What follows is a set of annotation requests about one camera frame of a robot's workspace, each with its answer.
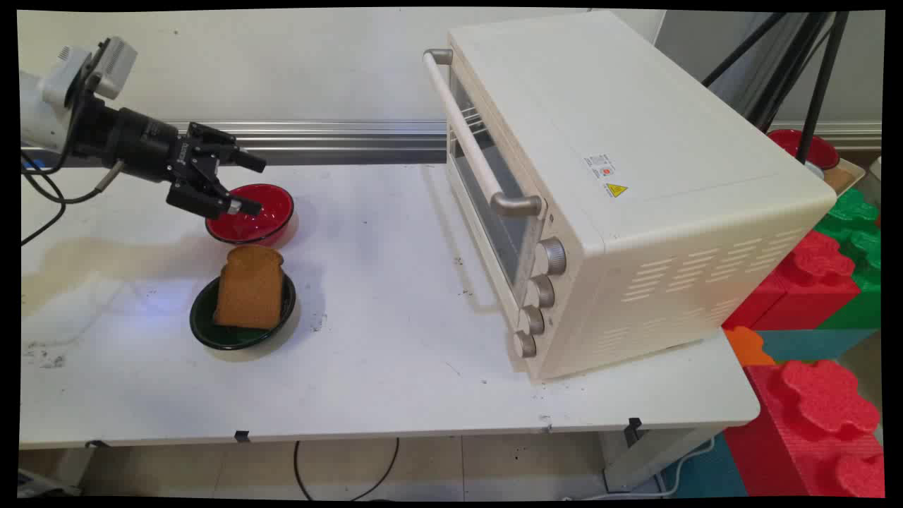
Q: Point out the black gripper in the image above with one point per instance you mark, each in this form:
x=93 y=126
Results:
x=134 y=141

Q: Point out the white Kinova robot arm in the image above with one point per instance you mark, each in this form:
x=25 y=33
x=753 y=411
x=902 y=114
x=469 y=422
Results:
x=39 y=113

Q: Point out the red glossy bowl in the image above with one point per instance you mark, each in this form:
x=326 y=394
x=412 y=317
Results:
x=271 y=212

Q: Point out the brown toast slice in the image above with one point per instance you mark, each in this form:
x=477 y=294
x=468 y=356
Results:
x=250 y=289

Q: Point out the dark green bowl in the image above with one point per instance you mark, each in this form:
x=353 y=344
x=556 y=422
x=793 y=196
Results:
x=233 y=337

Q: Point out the black table edge clip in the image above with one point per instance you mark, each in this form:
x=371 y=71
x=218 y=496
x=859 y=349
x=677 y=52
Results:
x=97 y=444
x=634 y=427
x=242 y=436

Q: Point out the silver oven knob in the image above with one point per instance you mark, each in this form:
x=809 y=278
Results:
x=552 y=257
x=523 y=344
x=531 y=319
x=542 y=291

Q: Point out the cream toaster oven body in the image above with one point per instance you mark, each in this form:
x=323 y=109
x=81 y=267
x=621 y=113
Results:
x=670 y=176

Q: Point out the white table leg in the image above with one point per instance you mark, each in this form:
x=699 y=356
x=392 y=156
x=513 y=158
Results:
x=649 y=455

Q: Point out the red bowl with white rim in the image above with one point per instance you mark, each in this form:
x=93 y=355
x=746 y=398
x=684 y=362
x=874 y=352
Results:
x=786 y=141

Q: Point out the teal foam floor mat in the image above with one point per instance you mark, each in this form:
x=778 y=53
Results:
x=705 y=473

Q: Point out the small red foam block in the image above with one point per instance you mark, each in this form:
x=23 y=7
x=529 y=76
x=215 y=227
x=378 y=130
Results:
x=804 y=282

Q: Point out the black tripod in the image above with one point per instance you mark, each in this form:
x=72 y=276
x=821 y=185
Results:
x=822 y=77

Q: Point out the green foam block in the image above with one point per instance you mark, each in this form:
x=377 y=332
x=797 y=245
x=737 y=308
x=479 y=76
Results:
x=857 y=219

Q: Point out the large red foam block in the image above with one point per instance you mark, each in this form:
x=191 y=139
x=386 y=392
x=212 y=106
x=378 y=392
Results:
x=811 y=430

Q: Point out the aluminium table rail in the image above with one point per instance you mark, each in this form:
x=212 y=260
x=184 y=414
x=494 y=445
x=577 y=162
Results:
x=338 y=141

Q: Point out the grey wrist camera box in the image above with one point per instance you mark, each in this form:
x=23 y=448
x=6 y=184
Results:
x=116 y=67

